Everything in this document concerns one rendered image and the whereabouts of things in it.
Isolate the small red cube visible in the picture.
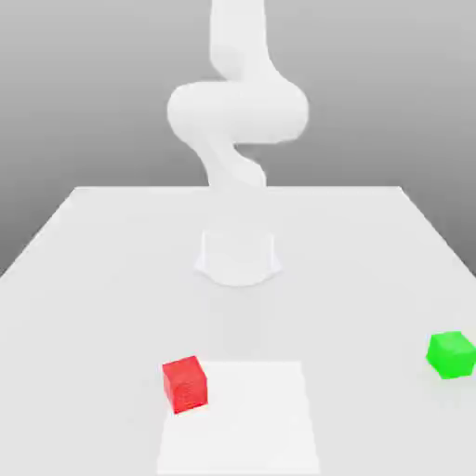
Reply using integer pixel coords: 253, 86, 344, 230
162, 354, 209, 416

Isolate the small green cube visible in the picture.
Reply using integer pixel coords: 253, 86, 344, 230
425, 330, 476, 381

